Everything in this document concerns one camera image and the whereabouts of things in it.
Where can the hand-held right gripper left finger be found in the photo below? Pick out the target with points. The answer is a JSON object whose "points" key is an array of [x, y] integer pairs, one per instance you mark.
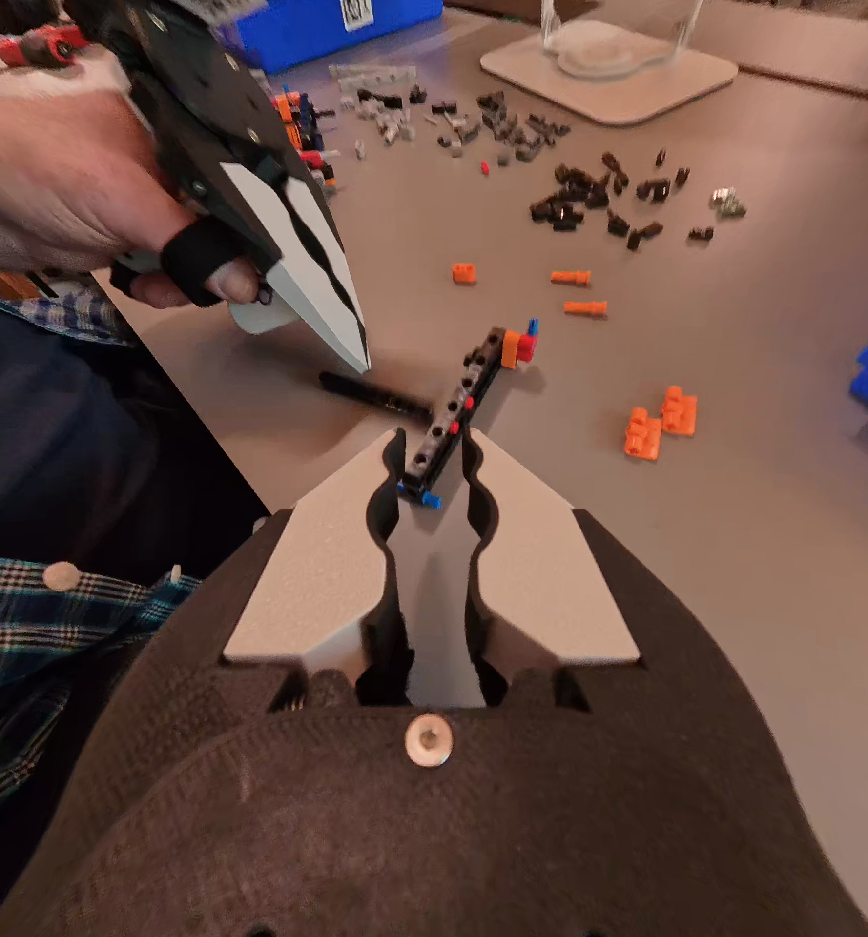
{"points": [[309, 578]]}

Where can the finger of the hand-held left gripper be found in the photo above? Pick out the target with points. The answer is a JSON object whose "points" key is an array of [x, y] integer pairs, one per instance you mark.
{"points": [[295, 285], [324, 234]]}

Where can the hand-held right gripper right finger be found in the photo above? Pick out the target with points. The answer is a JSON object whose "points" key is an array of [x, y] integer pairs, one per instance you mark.
{"points": [[544, 578]]}

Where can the black lego axle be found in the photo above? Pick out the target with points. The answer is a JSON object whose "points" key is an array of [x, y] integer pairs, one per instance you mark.
{"points": [[375, 396]]}

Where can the black lego beam assembly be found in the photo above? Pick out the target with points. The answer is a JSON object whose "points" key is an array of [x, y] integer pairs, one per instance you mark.
{"points": [[472, 380]]}

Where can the orange and black lego assembly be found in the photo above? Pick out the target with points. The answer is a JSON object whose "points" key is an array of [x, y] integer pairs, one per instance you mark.
{"points": [[306, 133]]}

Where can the pile of light grey lego pieces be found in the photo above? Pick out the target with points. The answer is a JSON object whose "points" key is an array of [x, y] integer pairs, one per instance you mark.
{"points": [[390, 121]]}

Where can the small orange lego connector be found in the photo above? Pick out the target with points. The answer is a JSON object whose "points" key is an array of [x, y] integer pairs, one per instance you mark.
{"points": [[464, 274]]}

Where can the red lego car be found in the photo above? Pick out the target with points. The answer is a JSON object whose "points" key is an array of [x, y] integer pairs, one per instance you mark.
{"points": [[38, 47]]}

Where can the long grey lego plate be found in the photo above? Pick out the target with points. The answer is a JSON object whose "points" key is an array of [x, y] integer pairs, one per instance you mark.
{"points": [[372, 75]]}

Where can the orange lego hinge brick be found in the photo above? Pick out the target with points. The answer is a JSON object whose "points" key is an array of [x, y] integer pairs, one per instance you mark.
{"points": [[643, 435], [679, 411]]}

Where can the pile of dark grey lego pieces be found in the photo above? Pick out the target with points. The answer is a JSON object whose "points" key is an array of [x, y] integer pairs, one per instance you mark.
{"points": [[507, 124]]}

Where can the orange lego pin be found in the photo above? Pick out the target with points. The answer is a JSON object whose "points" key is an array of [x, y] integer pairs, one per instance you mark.
{"points": [[569, 277], [585, 307]]}

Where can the pile of black lego pieces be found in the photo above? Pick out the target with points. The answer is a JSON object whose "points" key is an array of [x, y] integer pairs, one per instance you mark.
{"points": [[573, 199]]}

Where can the pale green lego plate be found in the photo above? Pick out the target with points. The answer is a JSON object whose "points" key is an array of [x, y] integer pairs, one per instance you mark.
{"points": [[727, 202]]}

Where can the person's left hand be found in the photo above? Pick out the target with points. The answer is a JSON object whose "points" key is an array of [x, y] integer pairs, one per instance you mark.
{"points": [[53, 168]]}

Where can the blue bin with printed tag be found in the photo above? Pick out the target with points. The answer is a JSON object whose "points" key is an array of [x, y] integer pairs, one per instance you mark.
{"points": [[309, 33]]}

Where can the dark pants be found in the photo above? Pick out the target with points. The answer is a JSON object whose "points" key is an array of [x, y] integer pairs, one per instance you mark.
{"points": [[75, 439]]}

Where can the plaid shirt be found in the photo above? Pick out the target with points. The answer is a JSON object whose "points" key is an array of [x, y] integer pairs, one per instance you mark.
{"points": [[38, 622]]}

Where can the clear plastic stand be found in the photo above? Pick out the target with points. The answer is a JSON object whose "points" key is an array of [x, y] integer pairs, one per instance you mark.
{"points": [[602, 55]]}

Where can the white stand base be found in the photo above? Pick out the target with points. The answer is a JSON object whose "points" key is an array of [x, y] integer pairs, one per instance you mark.
{"points": [[668, 88]]}

